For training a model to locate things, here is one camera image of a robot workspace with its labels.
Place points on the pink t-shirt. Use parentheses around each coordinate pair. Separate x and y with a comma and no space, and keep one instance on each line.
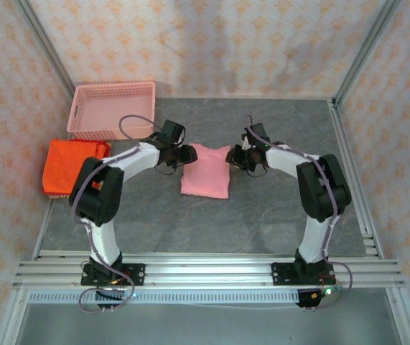
(204,176)

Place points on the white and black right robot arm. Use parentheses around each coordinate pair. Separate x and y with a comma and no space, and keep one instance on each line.
(283,161)

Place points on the pink plastic basket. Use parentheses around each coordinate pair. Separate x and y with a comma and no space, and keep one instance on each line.
(115,111)

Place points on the orange folded t-shirt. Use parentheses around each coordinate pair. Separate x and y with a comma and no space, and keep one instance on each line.
(61,161)

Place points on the grey metal lower panel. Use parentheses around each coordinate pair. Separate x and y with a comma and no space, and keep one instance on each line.
(208,327)

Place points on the aluminium table side rail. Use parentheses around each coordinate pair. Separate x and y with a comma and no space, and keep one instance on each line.
(339,125)
(43,230)

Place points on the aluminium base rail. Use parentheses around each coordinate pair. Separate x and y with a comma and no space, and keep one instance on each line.
(208,269)

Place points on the aluminium frame post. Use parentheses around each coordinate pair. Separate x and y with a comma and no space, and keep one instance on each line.
(366,50)
(43,39)

